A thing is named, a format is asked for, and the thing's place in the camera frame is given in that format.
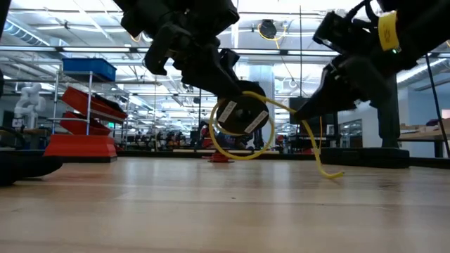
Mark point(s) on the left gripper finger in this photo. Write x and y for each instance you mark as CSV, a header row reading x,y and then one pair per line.
x,y
255,88
228,84

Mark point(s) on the ceiling light strip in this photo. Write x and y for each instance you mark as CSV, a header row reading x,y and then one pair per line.
x,y
95,49

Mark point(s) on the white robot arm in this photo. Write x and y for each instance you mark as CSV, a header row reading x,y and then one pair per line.
x,y
30,102

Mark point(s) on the blue storage bin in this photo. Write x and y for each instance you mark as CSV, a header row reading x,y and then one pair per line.
x,y
89,68

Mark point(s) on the thin black slanted rod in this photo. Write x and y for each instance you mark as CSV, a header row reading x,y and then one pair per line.
x,y
438,105

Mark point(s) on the white building column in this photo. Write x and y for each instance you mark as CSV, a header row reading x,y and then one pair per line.
x,y
263,72

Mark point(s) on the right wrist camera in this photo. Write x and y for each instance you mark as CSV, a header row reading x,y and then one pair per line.
x,y
334,31

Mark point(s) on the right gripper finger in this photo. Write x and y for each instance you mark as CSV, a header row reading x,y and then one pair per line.
x,y
327,98
326,77

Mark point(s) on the background black robot arm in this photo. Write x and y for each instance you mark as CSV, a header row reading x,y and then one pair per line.
x,y
205,135
258,138

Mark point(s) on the wooden work table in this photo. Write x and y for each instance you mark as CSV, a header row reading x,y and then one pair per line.
x,y
422,135

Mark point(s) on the pink panel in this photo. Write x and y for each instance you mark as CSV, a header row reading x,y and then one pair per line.
x,y
446,114

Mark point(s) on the red storage bin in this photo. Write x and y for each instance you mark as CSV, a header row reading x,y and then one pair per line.
x,y
81,102
77,127

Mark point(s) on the black zip case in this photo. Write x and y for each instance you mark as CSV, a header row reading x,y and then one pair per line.
x,y
365,156

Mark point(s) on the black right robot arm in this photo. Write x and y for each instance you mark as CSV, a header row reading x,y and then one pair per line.
x,y
422,31

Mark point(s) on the black monitor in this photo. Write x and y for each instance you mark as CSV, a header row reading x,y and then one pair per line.
x,y
328,128

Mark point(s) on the red bin rack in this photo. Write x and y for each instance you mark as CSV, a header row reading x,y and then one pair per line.
x,y
89,105

